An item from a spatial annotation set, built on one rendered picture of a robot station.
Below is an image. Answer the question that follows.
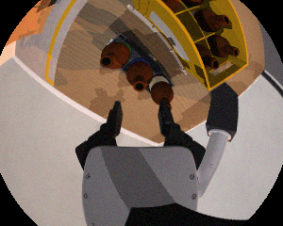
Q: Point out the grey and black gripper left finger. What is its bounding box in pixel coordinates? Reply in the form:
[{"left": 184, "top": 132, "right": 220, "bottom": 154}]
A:
[{"left": 75, "top": 101, "right": 123, "bottom": 170}]

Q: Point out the brown bottle with green label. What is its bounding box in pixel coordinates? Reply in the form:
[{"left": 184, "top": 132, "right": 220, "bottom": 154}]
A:
[{"left": 100, "top": 42, "right": 132, "bottom": 69}]

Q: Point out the brown glass bottle with cream label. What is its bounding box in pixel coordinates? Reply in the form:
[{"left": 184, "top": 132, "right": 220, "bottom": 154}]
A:
[{"left": 149, "top": 74, "right": 174, "bottom": 110}]

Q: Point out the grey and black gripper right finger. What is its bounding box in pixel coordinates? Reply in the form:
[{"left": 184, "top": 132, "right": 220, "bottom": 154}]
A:
[{"left": 158, "top": 101, "right": 206, "bottom": 171}]

